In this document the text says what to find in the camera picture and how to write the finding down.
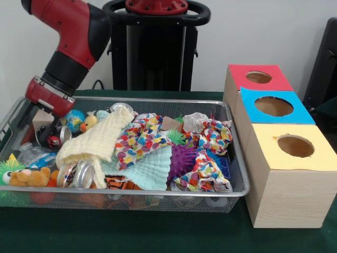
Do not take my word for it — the wooden three-hole box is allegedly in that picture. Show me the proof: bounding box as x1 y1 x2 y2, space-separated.
222 64 337 229

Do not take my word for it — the yellow rubber duck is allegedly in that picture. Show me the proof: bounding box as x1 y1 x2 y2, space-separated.
80 114 99 133

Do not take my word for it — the colourful patterned cloth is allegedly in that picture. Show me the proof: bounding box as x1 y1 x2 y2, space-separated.
174 150 233 192
113 110 170 171
182 112 234 157

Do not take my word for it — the mint green cloth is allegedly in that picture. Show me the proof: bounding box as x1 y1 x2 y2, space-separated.
100 145 172 191

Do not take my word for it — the green spiky ball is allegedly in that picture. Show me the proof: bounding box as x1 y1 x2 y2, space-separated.
164 129 187 146

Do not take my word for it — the purple spiky ball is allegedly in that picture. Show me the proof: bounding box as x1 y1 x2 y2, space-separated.
167 142 200 182

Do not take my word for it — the crushed silver drink can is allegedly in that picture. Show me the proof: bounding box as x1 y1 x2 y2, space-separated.
56 159 95 189

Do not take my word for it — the shallow clear mesh bin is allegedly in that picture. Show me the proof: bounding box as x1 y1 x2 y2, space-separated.
0 94 251 214

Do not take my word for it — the dark green table cloth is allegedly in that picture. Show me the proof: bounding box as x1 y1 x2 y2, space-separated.
0 89 337 253

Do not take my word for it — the crushed clear plastic bottle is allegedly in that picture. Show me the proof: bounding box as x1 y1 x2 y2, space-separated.
13 145 57 170

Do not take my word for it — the red black drink can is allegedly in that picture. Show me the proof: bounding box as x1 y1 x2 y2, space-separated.
108 102 132 114
36 125 73 150

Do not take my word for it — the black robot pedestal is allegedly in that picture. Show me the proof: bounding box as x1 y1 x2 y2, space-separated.
102 0 211 91

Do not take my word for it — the black chair back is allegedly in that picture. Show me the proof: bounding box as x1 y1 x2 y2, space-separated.
303 17 337 124

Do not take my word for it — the brown plush bear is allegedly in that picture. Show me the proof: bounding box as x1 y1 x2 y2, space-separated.
7 166 51 188

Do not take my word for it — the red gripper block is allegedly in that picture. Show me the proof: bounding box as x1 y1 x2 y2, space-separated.
12 76 76 146

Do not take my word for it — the green fluffy toy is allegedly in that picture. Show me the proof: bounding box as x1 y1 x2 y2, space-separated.
0 159 26 185

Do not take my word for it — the blue globe ball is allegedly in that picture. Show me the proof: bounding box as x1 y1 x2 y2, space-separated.
64 110 86 134

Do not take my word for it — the cream yellow cloth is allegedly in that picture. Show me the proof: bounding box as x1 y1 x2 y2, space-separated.
55 105 134 189

